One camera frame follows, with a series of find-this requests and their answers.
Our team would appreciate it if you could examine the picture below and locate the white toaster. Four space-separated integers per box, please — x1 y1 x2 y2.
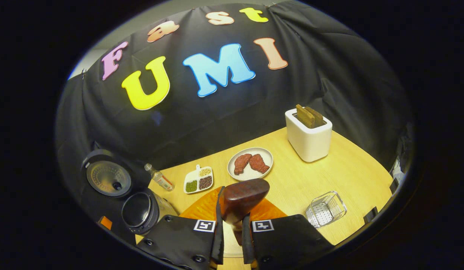
285 108 333 162

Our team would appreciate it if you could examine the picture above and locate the black backdrop cloth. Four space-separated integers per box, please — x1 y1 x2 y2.
56 0 414 179

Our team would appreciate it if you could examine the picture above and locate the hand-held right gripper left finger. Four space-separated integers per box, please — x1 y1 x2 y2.
136 186 226 270

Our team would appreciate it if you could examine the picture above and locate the small black block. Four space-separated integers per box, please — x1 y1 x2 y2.
363 206 379 224

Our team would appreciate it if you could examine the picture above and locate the brown toast slice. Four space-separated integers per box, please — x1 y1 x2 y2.
295 104 315 129
304 106 325 127

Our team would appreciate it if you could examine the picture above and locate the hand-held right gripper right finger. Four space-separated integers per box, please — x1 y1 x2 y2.
241 199 335 270

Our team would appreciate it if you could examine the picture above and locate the glass tray of rice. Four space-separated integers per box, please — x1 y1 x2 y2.
222 221 244 258

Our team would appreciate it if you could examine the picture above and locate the wire basket chopstick holder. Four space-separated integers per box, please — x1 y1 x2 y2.
305 190 347 228

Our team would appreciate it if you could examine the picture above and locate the round white plate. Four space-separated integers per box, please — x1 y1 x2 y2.
227 147 274 182

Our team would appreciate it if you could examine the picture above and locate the small clear glass bottle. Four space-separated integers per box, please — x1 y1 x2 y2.
144 163 175 192

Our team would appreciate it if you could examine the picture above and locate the black silver rice cooker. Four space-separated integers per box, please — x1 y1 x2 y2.
81 149 179 240

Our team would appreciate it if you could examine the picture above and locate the white divided bean dish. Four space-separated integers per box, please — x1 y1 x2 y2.
183 164 214 194

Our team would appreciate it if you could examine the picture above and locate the dark wooden spoon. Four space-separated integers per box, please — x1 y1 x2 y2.
221 178 270 246

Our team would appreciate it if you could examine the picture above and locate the red meat piece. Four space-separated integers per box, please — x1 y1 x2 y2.
249 154 270 174
234 153 253 176

